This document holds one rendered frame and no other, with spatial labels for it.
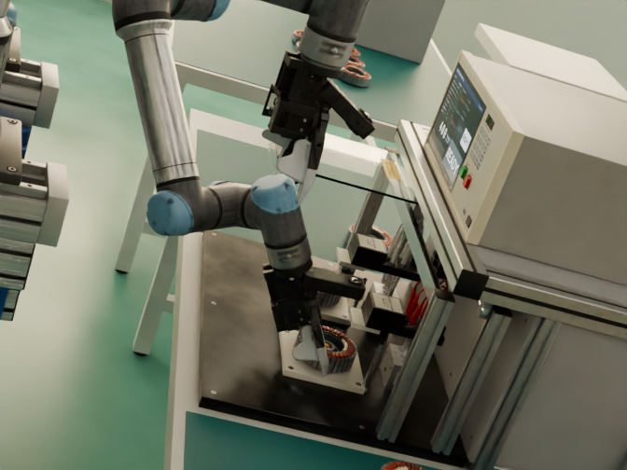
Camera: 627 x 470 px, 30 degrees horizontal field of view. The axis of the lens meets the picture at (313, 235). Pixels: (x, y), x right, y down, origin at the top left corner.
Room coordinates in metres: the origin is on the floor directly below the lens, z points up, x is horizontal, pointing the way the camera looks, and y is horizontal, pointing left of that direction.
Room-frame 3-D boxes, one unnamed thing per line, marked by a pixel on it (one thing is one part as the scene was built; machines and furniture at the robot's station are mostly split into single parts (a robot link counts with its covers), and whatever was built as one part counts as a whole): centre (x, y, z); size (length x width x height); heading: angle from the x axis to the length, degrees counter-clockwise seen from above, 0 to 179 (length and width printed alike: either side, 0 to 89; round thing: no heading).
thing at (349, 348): (1.87, -0.09, 0.80); 0.11 x 0.11 x 0.04
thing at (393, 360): (1.90, -0.23, 0.80); 0.08 x 0.05 x 0.06; 13
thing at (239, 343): (1.99, -0.08, 0.76); 0.64 x 0.47 x 0.02; 13
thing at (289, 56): (1.67, 0.08, 1.29); 0.09 x 0.08 x 0.12; 111
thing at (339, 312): (2.11, -0.04, 0.78); 0.15 x 0.15 x 0.01; 13
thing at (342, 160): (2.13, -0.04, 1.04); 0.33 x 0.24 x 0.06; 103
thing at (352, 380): (1.87, -0.09, 0.78); 0.15 x 0.15 x 0.01; 13
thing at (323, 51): (1.67, 0.08, 1.37); 0.08 x 0.08 x 0.05
